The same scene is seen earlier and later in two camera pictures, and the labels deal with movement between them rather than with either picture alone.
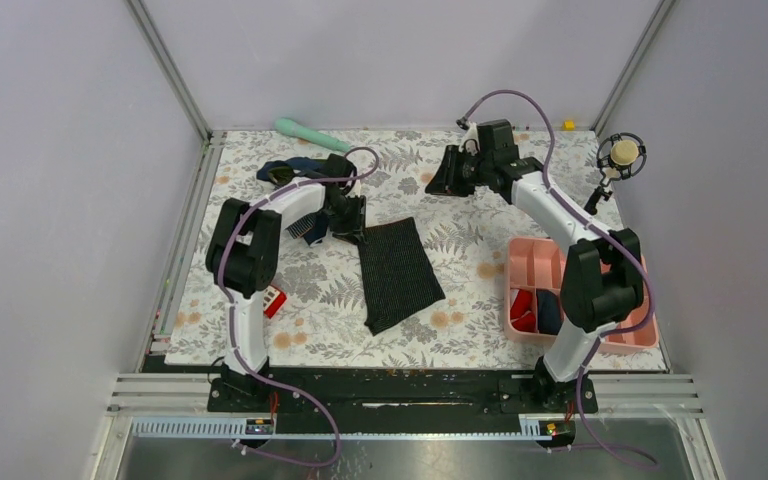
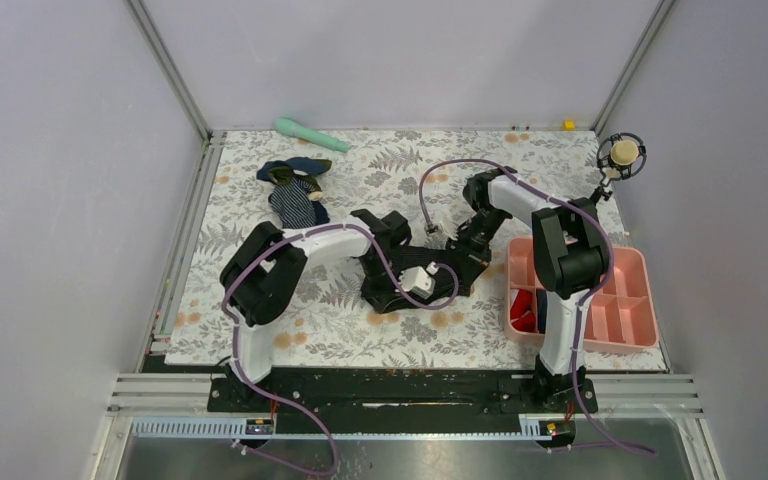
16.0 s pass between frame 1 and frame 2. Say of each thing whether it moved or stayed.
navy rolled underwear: stayed
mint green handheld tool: stayed
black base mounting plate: stayed
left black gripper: moved
